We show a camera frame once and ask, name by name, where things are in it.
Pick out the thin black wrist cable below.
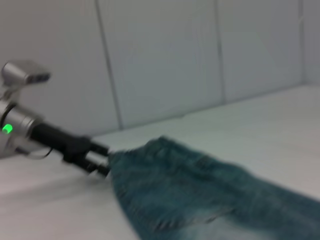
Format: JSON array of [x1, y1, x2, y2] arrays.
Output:
[[23, 146, 54, 161]]

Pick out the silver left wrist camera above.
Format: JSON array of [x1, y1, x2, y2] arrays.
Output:
[[0, 59, 52, 101]]

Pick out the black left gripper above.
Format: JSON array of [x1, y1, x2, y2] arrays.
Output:
[[30, 122, 111, 178]]

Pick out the blue denim shorts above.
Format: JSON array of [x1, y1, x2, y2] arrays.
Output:
[[107, 135, 320, 240]]

